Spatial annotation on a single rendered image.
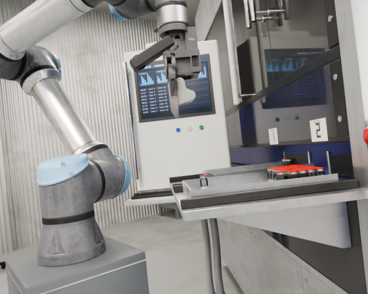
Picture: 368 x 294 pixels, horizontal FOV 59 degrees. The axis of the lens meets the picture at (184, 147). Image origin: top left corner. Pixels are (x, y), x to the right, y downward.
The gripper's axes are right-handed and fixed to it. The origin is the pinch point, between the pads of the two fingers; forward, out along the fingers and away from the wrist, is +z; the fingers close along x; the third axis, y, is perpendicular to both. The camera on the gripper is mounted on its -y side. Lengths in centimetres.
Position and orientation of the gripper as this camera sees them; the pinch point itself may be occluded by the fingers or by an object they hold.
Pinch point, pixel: (173, 113)
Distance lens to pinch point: 77.8
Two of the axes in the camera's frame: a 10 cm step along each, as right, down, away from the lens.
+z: 1.1, 9.9, -0.1
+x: -0.9, 0.2, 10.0
